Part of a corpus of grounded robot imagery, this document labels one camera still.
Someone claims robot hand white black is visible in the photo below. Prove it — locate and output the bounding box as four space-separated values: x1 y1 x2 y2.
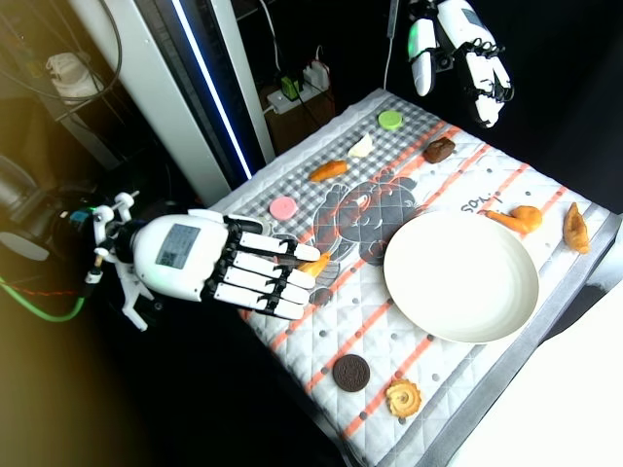
407 0 515 129
129 208 322 321

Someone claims brown chocolate pastry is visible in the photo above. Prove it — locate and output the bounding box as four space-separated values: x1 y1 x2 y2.
421 136 457 164

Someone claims orange snack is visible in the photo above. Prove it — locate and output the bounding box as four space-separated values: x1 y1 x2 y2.
296 251 333 279

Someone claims cream round plate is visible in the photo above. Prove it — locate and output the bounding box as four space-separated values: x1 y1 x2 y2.
383 210 540 345

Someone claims green round toy disc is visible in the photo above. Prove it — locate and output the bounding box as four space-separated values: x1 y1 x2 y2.
377 110 405 131

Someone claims pink round toy disc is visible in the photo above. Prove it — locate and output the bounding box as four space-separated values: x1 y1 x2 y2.
269 196 299 220

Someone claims white toy dumpling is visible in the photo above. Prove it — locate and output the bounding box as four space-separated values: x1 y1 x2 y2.
347 132 375 160

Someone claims orange toy chicken drumstick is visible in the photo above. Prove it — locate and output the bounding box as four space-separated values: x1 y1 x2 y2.
486 205 543 234

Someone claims white pillar with blue light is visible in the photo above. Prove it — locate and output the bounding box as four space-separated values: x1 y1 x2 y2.
66 0 276 206

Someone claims orange toy fried piece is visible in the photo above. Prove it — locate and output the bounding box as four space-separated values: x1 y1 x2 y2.
309 160 349 184

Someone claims white plug adapter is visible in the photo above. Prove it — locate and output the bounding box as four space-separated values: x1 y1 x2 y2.
302 60 332 89

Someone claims brown cardboard box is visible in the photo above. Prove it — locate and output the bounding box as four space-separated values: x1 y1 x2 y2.
260 86 338 156

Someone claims white power strip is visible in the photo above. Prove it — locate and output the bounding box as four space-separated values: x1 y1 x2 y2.
266 83 317 116

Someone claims golden toy fried pastry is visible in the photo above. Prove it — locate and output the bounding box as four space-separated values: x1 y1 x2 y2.
563 201 592 255

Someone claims dark chocolate sandwich cookie toy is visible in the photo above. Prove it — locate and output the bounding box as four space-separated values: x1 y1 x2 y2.
332 353 371 393

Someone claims white bundled cloth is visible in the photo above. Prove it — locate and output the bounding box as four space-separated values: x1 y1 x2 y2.
45 52 106 99

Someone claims yellow flower biscuit toy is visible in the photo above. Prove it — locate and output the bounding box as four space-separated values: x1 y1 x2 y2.
385 378 422 418

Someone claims grey quilt with bear print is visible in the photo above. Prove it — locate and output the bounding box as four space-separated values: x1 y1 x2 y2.
199 87 623 467

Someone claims white hanging cable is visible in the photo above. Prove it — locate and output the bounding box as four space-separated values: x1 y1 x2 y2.
382 0 401 91

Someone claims green cable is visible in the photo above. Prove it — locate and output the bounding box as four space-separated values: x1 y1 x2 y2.
0 275 87 324

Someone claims black looped cable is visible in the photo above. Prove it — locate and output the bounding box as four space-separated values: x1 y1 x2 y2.
0 0 124 106

